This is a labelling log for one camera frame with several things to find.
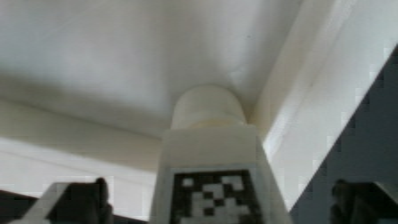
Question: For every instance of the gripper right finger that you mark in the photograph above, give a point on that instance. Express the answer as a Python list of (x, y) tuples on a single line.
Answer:
[(364, 203)]

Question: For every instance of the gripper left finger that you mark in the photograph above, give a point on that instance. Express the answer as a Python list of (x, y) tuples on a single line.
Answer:
[(73, 204)]

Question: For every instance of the white leg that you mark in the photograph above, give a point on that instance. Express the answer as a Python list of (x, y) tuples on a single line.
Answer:
[(215, 184)]

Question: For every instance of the white square tabletop tray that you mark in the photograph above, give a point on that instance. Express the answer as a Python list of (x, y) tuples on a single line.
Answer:
[(101, 57)]

